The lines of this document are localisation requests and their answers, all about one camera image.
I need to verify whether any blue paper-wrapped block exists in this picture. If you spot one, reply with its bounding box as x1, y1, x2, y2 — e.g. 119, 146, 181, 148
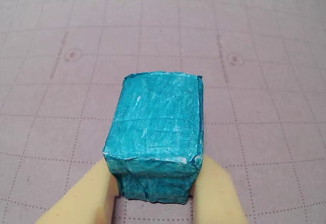
102, 71, 205, 206

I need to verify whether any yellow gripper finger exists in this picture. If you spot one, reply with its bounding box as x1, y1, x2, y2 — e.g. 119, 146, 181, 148
35, 157, 121, 224
192, 154, 248, 224

